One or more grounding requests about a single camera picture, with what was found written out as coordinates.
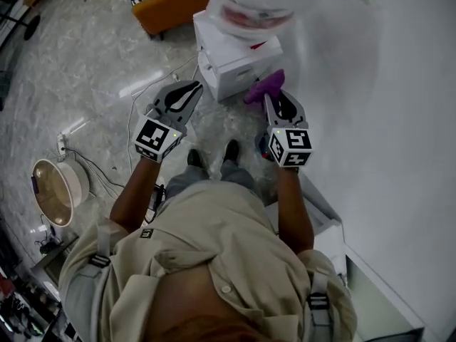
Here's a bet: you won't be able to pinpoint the person's grey trousers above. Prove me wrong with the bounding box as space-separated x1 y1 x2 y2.
165 158 256 203

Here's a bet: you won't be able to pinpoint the purple cloth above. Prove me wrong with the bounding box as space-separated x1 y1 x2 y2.
244 68 286 105

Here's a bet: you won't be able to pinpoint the person's beige shirt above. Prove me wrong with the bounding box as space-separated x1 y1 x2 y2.
58 182 359 342

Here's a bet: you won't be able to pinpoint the cluttered dark shelf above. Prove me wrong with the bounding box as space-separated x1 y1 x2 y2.
0 258 80 342

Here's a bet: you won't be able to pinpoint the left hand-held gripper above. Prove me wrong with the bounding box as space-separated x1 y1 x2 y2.
131 80 204 163

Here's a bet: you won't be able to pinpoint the person's right black shoe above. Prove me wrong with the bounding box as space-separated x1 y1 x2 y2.
223 139 241 164

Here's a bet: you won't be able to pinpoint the grey right harness strap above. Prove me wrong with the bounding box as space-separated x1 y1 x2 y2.
306 271 335 336

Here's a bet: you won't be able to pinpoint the black cable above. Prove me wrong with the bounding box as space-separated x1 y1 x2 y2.
61 147 126 192

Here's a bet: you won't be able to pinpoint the person's left forearm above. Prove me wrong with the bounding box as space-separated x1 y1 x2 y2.
109 156 163 234

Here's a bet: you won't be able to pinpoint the person's black shoe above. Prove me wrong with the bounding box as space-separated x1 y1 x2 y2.
223 139 241 164
187 148 204 170

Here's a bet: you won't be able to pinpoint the clear water bottle red label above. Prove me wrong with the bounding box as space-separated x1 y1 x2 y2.
208 0 297 42

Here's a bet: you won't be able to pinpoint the orange armchair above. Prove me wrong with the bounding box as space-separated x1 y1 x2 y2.
132 0 211 41

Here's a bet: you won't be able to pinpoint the black office chair base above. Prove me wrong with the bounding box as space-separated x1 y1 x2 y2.
0 0 42 43

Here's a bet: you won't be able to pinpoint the person's left black shoe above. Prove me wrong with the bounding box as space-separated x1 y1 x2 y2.
187 148 204 170

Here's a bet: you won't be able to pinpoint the person's right forearm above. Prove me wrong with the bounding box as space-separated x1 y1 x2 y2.
276 167 316 255

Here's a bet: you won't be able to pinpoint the grey left harness strap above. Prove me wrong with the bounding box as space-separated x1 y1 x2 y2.
87 225 113 278

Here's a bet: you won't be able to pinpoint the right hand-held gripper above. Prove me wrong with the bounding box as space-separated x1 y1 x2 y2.
263 90 314 169

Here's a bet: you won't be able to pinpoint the grey harness strap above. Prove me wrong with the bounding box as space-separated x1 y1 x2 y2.
87 225 113 278
306 271 335 336

